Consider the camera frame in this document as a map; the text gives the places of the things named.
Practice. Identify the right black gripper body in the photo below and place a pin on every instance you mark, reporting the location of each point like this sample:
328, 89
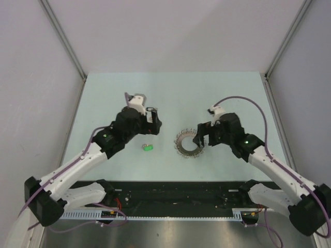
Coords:
216, 136

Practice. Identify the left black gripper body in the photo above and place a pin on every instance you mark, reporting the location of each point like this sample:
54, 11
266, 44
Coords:
142, 126

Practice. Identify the green key tag with key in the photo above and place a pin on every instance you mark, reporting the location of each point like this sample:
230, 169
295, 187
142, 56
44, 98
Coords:
147, 147

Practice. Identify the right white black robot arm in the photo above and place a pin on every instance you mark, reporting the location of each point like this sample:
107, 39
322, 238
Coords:
306, 204

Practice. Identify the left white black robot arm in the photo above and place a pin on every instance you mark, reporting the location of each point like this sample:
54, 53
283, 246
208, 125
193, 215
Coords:
45, 197

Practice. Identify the black key tag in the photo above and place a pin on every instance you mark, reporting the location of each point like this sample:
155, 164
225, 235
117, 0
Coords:
150, 109

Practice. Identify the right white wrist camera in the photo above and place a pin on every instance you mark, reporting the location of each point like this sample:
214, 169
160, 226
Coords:
216, 112

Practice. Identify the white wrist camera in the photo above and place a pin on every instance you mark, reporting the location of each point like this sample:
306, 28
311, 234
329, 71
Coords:
216, 112
136, 102

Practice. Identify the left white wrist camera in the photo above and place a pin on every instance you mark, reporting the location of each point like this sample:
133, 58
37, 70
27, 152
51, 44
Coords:
136, 102

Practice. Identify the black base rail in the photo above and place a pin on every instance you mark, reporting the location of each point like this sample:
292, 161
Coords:
228, 194

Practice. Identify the left aluminium frame post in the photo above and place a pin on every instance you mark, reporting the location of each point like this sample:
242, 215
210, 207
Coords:
58, 29

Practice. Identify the aluminium frame post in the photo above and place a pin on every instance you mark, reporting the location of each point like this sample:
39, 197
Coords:
304, 8
58, 29

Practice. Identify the aluminium side rail right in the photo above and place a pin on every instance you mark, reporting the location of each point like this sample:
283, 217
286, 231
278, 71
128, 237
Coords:
278, 123

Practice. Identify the right aluminium frame post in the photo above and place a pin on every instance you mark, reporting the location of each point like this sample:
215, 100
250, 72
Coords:
304, 8

